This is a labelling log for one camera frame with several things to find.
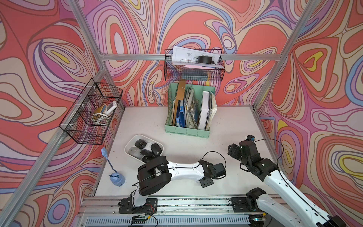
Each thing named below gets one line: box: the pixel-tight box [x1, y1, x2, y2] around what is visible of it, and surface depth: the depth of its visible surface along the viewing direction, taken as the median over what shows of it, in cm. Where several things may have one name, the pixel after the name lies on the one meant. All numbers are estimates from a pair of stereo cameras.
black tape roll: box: [197, 55, 217, 65], surface depth 84 cm
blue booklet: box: [178, 100, 186, 128], surface depth 93 cm
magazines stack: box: [183, 85, 199, 130], surface depth 95 cm
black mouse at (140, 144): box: [134, 139, 147, 149], surface depth 95 cm
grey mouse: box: [127, 146, 145, 160], surface depth 92 cm
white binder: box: [198, 90, 210, 131], surface depth 90 cm
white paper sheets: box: [172, 45, 225, 69], surface depth 87 cm
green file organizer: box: [164, 82, 216, 139], surface depth 96 cm
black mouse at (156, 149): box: [150, 143, 163, 158], surface depth 92 cm
